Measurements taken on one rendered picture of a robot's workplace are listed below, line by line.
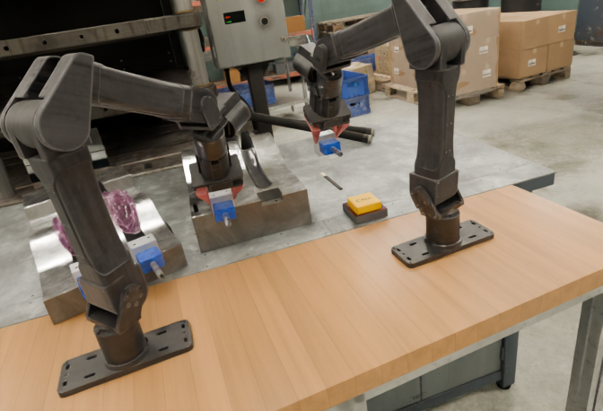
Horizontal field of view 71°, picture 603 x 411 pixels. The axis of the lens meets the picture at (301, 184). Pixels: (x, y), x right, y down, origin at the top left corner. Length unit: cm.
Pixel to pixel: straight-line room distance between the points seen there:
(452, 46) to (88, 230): 60
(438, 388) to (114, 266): 113
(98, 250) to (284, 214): 45
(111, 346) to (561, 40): 551
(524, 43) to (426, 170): 456
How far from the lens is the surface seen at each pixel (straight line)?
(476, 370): 157
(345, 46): 87
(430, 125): 77
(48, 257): 103
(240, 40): 174
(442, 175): 81
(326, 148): 104
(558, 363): 184
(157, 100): 69
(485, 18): 484
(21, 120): 61
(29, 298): 106
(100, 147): 172
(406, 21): 74
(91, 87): 60
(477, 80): 489
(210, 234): 95
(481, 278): 81
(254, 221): 95
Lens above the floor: 128
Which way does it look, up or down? 24 degrees down
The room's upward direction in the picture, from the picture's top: 9 degrees counter-clockwise
